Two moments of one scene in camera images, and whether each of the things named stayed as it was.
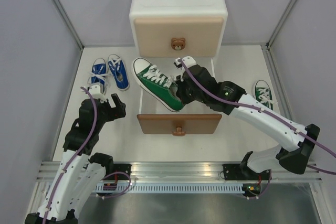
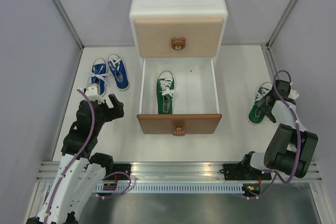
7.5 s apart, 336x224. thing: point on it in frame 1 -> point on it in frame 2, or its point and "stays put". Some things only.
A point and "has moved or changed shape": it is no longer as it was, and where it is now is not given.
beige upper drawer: x=203 y=36 stays put
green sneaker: x=153 y=82 has moved or changed shape
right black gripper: x=184 y=98 -> x=269 y=115
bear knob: x=179 y=131 stays put
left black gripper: x=117 y=112 stays put
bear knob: x=178 y=44 stays put
